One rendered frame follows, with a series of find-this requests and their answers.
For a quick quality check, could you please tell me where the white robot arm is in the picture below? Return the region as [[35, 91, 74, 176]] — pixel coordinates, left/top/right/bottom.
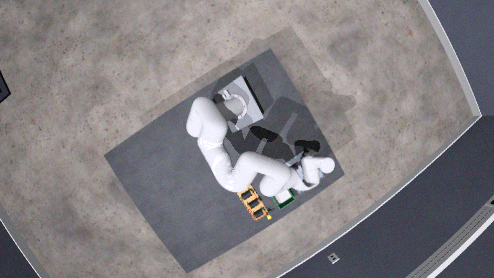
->
[[186, 90, 335, 197]]

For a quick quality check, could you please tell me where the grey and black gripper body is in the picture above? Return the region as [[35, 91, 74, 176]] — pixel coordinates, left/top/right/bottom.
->
[[304, 149, 318, 156]]

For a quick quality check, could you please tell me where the green open-top box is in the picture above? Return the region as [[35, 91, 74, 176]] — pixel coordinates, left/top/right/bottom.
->
[[272, 189, 295, 210]]

